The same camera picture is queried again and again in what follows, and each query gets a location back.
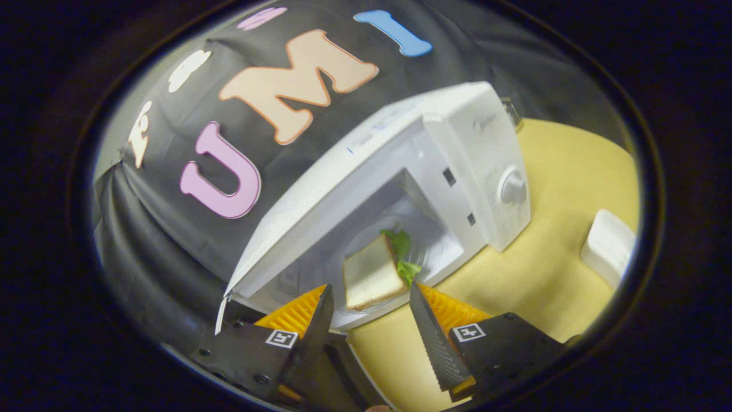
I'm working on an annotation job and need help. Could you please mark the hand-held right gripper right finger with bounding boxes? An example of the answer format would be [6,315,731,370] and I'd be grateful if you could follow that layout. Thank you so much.
[409,282,567,402]

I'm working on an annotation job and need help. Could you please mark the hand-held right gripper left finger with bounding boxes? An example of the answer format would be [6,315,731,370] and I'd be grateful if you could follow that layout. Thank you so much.
[189,284,335,402]

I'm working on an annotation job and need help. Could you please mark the white microwave oven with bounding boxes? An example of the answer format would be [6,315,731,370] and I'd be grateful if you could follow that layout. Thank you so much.
[214,81,532,410]

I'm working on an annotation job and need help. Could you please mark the white plastic tray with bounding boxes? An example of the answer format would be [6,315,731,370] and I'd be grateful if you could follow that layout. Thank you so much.
[580,209,637,290]

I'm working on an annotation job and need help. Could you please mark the black backdrop cloth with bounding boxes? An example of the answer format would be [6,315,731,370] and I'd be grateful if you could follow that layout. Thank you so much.
[91,0,624,355]

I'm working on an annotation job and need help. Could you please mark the lettuce sandwich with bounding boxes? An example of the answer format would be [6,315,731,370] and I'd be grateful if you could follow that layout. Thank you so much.
[342,229,423,311]

